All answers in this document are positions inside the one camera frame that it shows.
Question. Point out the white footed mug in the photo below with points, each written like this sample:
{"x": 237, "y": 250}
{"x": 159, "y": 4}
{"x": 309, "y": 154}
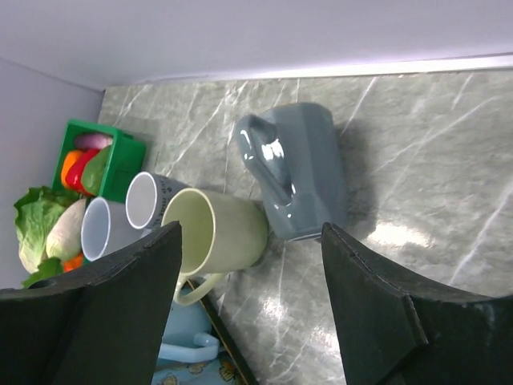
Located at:
{"x": 106, "y": 229}

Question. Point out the green toy pepper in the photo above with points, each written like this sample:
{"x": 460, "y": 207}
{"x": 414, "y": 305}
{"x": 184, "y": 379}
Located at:
{"x": 92, "y": 176}

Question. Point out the light blue hexagonal mug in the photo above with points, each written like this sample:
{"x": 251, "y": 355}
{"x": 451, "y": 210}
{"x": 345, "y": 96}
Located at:
{"x": 187, "y": 336}

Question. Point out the orange toy pepper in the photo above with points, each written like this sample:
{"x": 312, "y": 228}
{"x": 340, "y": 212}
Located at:
{"x": 71, "y": 158}

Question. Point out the white toy radish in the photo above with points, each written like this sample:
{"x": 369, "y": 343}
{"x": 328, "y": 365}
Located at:
{"x": 63, "y": 244}

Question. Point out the green plastic crate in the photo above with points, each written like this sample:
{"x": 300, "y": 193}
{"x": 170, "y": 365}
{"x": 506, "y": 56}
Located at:
{"x": 124, "y": 162}

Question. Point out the purple toy onion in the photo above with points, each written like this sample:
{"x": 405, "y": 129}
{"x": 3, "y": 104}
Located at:
{"x": 95, "y": 140}

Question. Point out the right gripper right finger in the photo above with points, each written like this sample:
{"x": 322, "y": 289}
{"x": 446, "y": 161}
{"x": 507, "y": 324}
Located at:
{"x": 398, "y": 327}

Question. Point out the pale green mug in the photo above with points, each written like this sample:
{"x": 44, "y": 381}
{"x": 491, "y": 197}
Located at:
{"x": 220, "y": 234}

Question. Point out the dark grey mug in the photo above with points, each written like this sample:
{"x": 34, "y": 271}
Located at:
{"x": 293, "y": 152}

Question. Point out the black serving tray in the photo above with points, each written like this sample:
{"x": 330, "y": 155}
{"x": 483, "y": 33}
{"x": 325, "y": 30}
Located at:
{"x": 228, "y": 344}

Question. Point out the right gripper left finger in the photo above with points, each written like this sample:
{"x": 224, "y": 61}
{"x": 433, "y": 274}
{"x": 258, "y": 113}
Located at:
{"x": 99, "y": 324}

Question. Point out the orange toy carrot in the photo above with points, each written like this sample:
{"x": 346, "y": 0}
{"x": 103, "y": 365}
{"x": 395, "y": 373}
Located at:
{"x": 73, "y": 263}

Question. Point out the toy cabbage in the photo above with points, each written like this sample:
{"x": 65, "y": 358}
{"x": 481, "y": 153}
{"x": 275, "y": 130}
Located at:
{"x": 36, "y": 214}

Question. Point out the red toy pepper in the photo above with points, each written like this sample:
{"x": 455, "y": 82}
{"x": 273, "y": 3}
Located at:
{"x": 75, "y": 174}

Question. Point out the blue mug tan rim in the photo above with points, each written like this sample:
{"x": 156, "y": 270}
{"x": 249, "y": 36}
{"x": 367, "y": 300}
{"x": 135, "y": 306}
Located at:
{"x": 221, "y": 370}

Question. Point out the small slate grey mug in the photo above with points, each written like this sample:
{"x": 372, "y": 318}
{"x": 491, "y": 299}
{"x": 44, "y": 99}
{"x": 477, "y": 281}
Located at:
{"x": 147, "y": 198}

